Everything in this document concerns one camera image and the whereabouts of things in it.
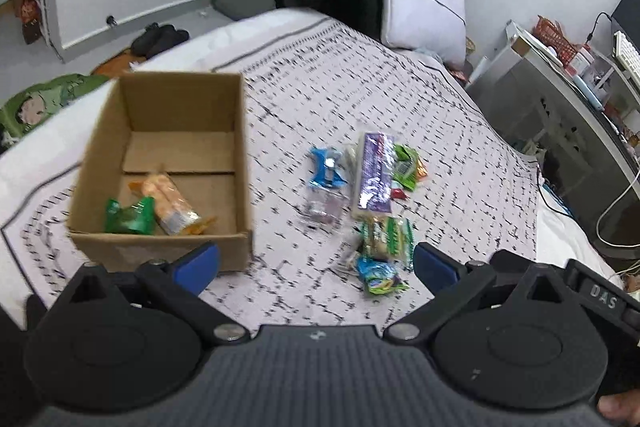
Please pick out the green labelled snack packet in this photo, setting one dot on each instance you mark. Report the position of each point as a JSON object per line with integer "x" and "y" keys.
{"x": 404, "y": 167}

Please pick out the green white cracker packet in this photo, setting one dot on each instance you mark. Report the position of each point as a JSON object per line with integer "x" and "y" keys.
{"x": 382, "y": 237}

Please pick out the white keyboard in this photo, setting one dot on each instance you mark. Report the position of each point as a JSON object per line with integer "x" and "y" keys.
{"x": 629, "y": 57}

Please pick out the red white blue packet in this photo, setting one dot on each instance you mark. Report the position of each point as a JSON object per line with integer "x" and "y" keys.
{"x": 398, "y": 194}

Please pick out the black door stopper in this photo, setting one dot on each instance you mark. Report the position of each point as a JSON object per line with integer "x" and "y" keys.
{"x": 110, "y": 21}

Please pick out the light blue tube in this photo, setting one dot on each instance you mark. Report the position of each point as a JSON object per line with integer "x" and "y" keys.
{"x": 587, "y": 89}

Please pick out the person's right hand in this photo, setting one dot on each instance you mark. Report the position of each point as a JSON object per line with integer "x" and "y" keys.
{"x": 622, "y": 407}

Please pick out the black monitor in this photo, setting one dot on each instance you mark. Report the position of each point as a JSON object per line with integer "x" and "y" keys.
{"x": 631, "y": 7}

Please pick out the green printed cloth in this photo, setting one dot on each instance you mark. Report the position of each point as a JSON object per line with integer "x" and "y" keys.
{"x": 45, "y": 102}

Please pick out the clear packet with pale snack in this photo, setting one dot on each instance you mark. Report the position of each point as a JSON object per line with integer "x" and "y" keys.
{"x": 322, "y": 207}

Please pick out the orange cloth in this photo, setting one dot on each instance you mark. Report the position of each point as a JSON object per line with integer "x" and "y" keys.
{"x": 112, "y": 66}

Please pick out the black slipper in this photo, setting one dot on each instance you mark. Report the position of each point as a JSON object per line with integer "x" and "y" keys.
{"x": 145, "y": 39}
{"x": 172, "y": 37}

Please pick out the blue green snack packet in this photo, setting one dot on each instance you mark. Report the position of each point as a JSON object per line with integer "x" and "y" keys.
{"x": 377, "y": 277}

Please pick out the small orange snack packet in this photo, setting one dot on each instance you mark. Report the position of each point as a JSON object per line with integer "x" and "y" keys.
{"x": 423, "y": 169}

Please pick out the orange printed bag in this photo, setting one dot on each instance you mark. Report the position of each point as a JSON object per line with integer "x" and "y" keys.
{"x": 25, "y": 7}

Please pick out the red patterned packet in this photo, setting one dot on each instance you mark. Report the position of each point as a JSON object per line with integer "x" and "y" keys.
{"x": 459, "y": 73}

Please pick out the white desk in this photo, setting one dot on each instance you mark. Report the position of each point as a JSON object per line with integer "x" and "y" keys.
{"x": 505, "y": 72}

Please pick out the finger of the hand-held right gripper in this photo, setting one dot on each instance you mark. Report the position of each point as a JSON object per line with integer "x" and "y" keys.
{"x": 505, "y": 257}

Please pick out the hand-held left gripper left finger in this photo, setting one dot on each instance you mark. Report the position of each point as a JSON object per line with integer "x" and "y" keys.
{"x": 197, "y": 264}

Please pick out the pale grey pillow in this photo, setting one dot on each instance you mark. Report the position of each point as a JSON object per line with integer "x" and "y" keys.
{"x": 420, "y": 2}

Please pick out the cardboard box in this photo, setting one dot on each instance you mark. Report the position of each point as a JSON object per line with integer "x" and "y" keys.
{"x": 165, "y": 107}
{"x": 525, "y": 38}

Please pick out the white bed sheet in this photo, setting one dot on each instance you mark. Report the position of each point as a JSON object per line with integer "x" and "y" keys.
{"x": 30, "y": 177}

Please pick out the patterned bed blanket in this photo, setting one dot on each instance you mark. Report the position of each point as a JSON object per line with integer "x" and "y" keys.
{"x": 310, "y": 82}

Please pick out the orange biscuit packet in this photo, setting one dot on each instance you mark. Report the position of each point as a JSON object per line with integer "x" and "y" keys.
{"x": 167, "y": 202}

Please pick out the flat cardboard box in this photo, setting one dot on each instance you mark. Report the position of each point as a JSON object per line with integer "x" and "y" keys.
{"x": 525, "y": 38}

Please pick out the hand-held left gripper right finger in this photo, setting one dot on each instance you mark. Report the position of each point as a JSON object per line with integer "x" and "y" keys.
{"x": 435, "y": 268}

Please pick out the long purple snack packet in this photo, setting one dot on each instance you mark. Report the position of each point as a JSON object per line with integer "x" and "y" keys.
{"x": 375, "y": 172}

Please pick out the red basket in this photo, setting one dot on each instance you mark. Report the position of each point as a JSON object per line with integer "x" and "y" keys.
{"x": 552, "y": 34}

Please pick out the woven basket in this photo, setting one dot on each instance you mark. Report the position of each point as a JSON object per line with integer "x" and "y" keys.
{"x": 469, "y": 47}

